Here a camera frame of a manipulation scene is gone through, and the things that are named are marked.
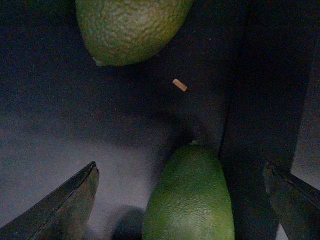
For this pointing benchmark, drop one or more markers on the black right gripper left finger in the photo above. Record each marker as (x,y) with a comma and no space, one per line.
(61,215)

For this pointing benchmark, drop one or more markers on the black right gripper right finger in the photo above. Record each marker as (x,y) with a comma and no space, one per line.
(295,203)

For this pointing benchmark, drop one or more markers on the green avocado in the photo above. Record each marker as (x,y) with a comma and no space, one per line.
(191,200)
(125,32)

